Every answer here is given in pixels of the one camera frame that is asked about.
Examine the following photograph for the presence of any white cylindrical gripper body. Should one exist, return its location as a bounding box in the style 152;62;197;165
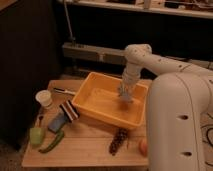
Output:
120;68;140;94

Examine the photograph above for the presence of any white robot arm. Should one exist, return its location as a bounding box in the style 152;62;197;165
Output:
119;44;213;171

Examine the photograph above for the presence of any yellow plastic tray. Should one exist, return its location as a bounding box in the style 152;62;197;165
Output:
72;72;148;130

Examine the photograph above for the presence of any dark grape bunch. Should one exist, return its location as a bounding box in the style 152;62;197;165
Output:
109;128;128;155

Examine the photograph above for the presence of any orange fruit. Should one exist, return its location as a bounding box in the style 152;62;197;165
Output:
139;139;148;156

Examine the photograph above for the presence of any wooden table board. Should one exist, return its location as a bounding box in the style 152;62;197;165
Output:
22;80;151;168

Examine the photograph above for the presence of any blue grey sponge block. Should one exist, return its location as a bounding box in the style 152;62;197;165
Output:
48;113;68;133

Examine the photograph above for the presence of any white plastic cup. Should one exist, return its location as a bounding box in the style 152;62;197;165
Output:
35;90;53;108

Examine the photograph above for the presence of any green chili pepper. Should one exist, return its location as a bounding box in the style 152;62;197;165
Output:
38;130;65;154

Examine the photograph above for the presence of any small dark spoon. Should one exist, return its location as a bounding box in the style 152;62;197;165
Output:
38;115;44;127

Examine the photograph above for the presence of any light green cup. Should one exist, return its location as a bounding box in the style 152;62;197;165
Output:
30;127;45;146

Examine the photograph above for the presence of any grey metal shelf rail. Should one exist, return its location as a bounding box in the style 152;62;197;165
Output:
62;43;212;75

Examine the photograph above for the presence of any black handled knife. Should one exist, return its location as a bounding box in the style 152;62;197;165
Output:
53;88;76;96

